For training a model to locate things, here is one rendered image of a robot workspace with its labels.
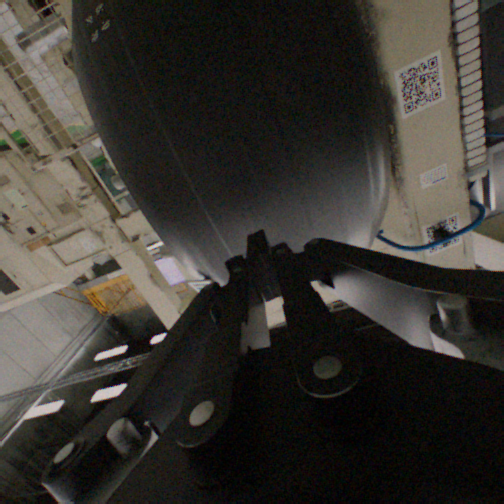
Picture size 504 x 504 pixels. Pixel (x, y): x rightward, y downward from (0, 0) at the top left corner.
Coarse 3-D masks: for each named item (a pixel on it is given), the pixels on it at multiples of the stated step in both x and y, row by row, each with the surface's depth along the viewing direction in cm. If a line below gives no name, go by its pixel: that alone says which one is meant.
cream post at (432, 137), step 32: (384, 0) 39; (416, 0) 39; (448, 0) 40; (384, 32) 41; (416, 32) 41; (448, 32) 41; (384, 64) 42; (448, 64) 43; (384, 96) 44; (448, 96) 45; (416, 128) 46; (448, 128) 47; (416, 160) 49; (448, 160) 49; (416, 192) 51; (448, 192) 51; (384, 224) 65; (416, 224) 54; (416, 256) 57; (448, 256) 57
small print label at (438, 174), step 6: (438, 168) 49; (444, 168) 50; (420, 174) 50; (426, 174) 50; (432, 174) 50; (438, 174) 50; (444, 174) 50; (426, 180) 50; (432, 180) 50; (438, 180) 50; (426, 186) 51
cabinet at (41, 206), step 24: (24, 144) 382; (0, 168) 358; (24, 168) 368; (0, 192) 374; (24, 192) 371; (48, 192) 390; (0, 216) 392; (24, 216) 389; (48, 216) 386; (72, 216) 414; (24, 240) 408
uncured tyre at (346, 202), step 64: (128, 0) 25; (192, 0) 24; (256, 0) 23; (320, 0) 23; (128, 64) 25; (192, 64) 24; (256, 64) 24; (320, 64) 24; (128, 128) 26; (192, 128) 25; (256, 128) 25; (320, 128) 26; (384, 128) 29; (192, 192) 27; (256, 192) 28; (320, 192) 29; (384, 192) 33; (192, 256) 32
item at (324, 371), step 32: (288, 256) 14; (288, 288) 10; (288, 320) 7; (320, 320) 7; (320, 352) 5; (352, 352) 5; (320, 384) 5; (352, 384) 4; (320, 416) 5; (352, 416) 4
